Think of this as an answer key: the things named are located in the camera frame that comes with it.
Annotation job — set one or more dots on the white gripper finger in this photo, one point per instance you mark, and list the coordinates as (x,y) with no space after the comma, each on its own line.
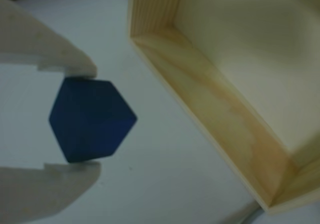
(37,191)
(40,47)

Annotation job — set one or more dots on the small blue cube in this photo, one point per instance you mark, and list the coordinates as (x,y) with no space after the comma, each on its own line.
(92,119)

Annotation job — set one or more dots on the light wooden box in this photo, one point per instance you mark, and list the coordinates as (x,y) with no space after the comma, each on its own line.
(225,89)

